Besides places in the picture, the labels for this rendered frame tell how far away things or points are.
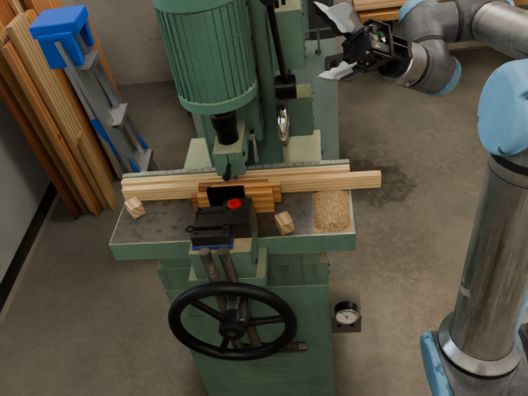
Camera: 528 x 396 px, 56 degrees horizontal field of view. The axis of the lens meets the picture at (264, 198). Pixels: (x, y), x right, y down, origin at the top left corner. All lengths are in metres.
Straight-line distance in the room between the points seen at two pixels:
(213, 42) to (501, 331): 0.73
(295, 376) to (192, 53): 1.10
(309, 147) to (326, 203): 0.43
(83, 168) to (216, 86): 1.72
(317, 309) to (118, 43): 2.82
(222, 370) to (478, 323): 0.97
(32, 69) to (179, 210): 1.31
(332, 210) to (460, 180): 1.62
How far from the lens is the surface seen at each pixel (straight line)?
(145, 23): 3.70
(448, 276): 2.27
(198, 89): 1.03
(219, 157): 1.16
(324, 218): 1.16
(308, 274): 1.27
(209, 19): 0.97
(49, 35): 1.88
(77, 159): 2.64
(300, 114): 1.32
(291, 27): 1.23
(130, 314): 2.30
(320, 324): 1.45
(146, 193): 1.34
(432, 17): 1.20
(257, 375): 1.71
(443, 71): 1.14
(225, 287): 1.02
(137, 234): 1.27
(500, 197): 0.75
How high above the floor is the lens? 1.75
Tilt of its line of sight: 42 degrees down
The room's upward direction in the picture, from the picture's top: 9 degrees counter-clockwise
